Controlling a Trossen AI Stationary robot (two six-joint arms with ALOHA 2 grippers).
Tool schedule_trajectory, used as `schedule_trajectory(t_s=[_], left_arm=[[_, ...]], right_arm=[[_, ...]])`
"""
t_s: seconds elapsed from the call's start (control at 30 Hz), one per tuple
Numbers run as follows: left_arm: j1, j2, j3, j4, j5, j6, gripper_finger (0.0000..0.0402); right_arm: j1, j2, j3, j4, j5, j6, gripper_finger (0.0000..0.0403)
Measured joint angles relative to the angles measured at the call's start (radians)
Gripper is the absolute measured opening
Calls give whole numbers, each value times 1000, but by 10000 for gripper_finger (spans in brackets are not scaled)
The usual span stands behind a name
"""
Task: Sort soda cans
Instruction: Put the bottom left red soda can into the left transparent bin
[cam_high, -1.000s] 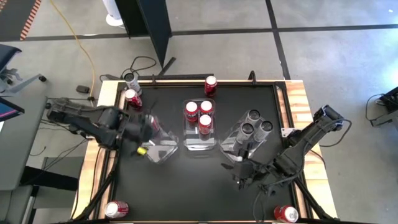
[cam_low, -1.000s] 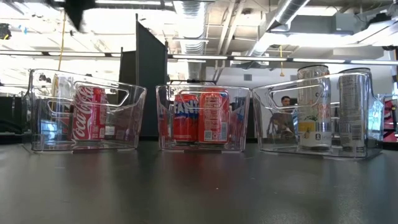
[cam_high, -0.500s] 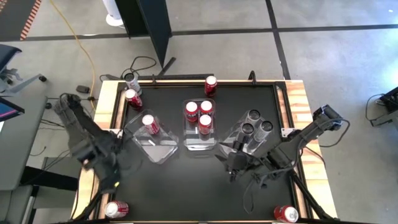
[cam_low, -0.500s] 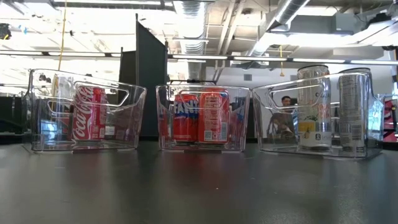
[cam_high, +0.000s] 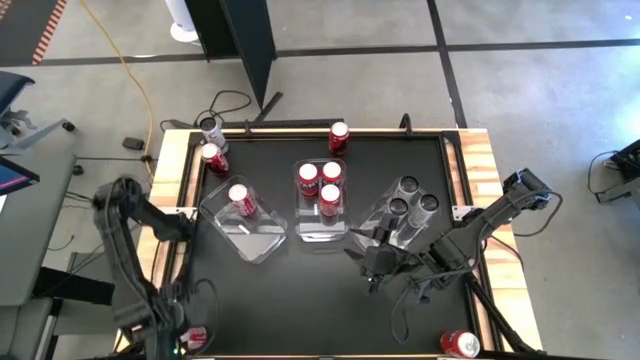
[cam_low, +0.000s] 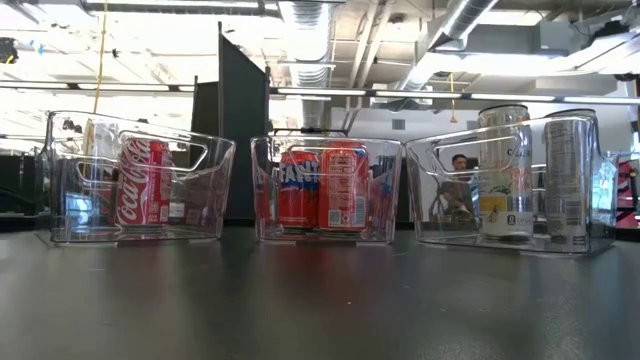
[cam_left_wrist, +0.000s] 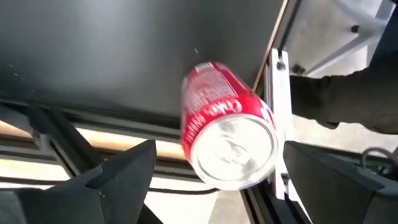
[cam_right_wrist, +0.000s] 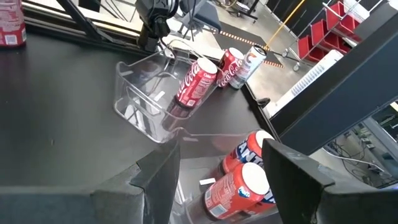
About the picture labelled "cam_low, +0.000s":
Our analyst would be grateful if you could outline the orange Fanta soda can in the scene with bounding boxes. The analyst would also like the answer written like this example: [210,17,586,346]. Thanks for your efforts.
[277,149,321,230]
[318,141,370,232]

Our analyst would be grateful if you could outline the red Coca-Cola soda can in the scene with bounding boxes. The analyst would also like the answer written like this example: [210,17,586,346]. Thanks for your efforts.
[115,138,175,228]

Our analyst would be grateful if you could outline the silver slim Celsius can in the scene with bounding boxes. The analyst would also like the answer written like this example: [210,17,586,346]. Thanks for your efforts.
[543,108,600,247]
[477,103,535,240]

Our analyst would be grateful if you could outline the clear plastic bin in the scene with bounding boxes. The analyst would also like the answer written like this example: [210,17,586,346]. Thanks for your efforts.
[404,115,620,257]
[37,110,237,245]
[249,134,405,245]

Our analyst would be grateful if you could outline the long linear ceiling light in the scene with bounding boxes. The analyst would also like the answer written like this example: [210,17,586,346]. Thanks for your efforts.
[0,79,196,96]
[269,87,640,106]

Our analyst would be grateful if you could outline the dark partition panel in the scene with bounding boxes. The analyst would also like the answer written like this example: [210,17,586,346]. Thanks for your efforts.
[192,22,271,221]

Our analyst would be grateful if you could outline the black table mat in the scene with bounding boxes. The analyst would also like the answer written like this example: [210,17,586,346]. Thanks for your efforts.
[0,224,640,360]

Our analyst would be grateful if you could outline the person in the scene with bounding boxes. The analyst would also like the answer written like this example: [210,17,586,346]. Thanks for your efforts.
[432,153,479,224]

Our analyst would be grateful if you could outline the yellow hanging cord with knob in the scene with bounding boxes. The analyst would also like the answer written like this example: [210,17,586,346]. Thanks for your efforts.
[448,73,459,125]

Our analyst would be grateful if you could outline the ribbed silver ventilation duct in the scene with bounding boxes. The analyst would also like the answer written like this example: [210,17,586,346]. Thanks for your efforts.
[277,0,334,131]

